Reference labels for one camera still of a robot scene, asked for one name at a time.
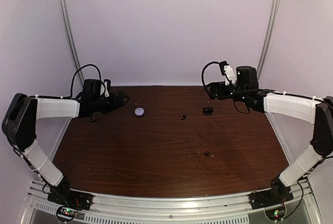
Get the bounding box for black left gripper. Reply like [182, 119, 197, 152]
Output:
[92, 90, 130, 115]

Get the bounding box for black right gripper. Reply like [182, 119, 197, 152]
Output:
[205, 81, 248, 102]

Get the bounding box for lilac earbud charging case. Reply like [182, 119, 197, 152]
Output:
[134, 107, 145, 117]

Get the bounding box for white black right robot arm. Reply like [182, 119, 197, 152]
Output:
[201, 61, 332, 204]

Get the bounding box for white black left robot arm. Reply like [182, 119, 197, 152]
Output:
[2, 79, 130, 205]

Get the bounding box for black earbud charging case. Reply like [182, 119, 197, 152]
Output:
[202, 106, 213, 114]

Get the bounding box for left controller circuit board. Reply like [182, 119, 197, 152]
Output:
[56, 206, 79, 222]

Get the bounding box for controller circuit board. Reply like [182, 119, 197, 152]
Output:
[56, 206, 79, 222]
[265, 207, 286, 221]

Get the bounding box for right controller circuit board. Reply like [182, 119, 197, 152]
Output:
[265, 207, 286, 221]

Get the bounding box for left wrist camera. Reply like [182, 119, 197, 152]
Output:
[104, 79, 112, 97]

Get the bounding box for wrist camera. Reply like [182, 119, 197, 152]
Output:
[104, 79, 112, 97]
[219, 61, 237, 86]

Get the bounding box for black right camera cable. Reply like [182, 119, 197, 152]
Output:
[201, 61, 224, 89]

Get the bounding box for black camera cable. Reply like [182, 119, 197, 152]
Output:
[201, 61, 224, 89]
[70, 64, 102, 99]

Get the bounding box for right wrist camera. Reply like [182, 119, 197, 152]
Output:
[219, 61, 237, 86]

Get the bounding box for black left camera cable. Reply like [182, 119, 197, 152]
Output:
[70, 64, 102, 99]

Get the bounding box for right aluminium corner post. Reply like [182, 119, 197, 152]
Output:
[250, 0, 284, 90]

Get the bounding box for aluminium corner post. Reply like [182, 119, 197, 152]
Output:
[250, 0, 284, 90]
[54, 0, 87, 90]

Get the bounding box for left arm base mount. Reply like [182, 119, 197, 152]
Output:
[45, 176, 93, 210]

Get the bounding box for aluminium front rail frame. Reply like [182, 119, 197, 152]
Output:
[20, 178, 323, 224]

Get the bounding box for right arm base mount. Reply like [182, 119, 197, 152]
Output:
[248, 177, 293, 209]

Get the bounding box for left aluminium corner post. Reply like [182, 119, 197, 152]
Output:
[54, 0, 87, 90]

